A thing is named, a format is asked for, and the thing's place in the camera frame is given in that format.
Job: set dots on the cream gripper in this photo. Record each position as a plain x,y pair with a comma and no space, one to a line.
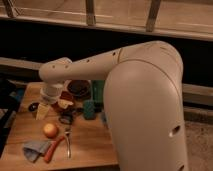
42,111

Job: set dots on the blue-grey towel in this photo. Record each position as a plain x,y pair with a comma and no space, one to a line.
32,150

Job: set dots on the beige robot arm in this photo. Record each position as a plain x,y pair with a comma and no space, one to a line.
142,100

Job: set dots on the small metal cup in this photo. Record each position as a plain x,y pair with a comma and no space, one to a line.
33,107

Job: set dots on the bread piece in bowl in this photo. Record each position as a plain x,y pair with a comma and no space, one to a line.
64,103

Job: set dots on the yellow-red apple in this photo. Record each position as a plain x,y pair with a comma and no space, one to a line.
50,130

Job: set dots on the red bowl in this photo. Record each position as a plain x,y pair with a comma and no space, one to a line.
66,96

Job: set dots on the small dark toy object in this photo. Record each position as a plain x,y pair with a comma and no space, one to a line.
66,118

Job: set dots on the silver fork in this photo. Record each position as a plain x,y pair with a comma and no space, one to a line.
67,135

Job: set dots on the orange carrot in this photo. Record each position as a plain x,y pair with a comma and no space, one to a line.
52,148

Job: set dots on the black chair at left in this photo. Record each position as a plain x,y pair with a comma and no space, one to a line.
10,104

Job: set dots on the dark red plate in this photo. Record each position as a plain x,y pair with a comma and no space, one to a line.
78,88

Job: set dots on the green sponge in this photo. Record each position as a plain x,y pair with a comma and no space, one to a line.
89,110

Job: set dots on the green plastic bin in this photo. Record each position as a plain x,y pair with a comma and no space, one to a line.
97,90

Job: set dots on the blue plastic cup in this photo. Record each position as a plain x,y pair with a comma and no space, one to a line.
104,120

